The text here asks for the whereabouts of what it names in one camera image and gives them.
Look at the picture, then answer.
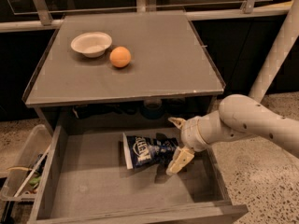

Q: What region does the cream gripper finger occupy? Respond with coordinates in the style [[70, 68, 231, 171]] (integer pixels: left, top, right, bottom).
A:
[[168, 117, 186, 130], [166, 147, 194, 175]]

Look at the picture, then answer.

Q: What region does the blue chip bag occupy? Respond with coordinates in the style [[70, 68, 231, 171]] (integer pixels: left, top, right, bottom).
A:
[[122, 133, 178, 169]]

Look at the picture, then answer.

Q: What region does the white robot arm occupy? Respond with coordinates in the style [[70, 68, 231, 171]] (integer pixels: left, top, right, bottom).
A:
[[166, 0, 299, 175]]

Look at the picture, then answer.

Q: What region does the grey counter cabinet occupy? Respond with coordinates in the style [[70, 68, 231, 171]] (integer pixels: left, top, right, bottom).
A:
[[23, 11, 224, 126]]

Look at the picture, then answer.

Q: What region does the grey open top drawer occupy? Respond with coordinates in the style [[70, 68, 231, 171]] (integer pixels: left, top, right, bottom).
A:
[[28, 119, 248, 224]]

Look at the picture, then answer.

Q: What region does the orange fruit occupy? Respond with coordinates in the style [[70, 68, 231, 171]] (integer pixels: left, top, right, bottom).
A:
[[109, 47, 132, 68]]

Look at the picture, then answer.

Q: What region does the white paper bowl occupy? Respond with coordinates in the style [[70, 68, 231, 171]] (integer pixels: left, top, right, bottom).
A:
[[71, 32, 112, 58]]

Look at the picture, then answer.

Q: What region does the green item in bin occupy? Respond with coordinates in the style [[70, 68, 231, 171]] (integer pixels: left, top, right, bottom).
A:
[[29, 176, 41, 186]]

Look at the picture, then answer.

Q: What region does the clear plastic bin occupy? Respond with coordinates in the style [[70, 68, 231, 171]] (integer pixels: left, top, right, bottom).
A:
[[0, 124, 51, 202]]

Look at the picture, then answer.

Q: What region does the white stick in bin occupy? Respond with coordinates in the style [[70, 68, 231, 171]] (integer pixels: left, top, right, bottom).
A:
[[14, 146, 50, 197]]

